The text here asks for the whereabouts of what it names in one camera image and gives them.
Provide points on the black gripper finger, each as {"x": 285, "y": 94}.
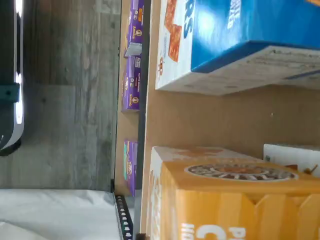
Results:
{"x": 141, "y": 236}

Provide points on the white plastic curtain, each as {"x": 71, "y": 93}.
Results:
{"x": 50, "y": 212}

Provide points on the blue white pretzel crackers box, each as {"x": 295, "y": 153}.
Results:
{"x": 225, "y": 25}

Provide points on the purple macaroni box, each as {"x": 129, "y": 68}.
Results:
{"x": 131, "y": 85}
{"x": 135, "y": 25}
{"x": 131, "y": 167}

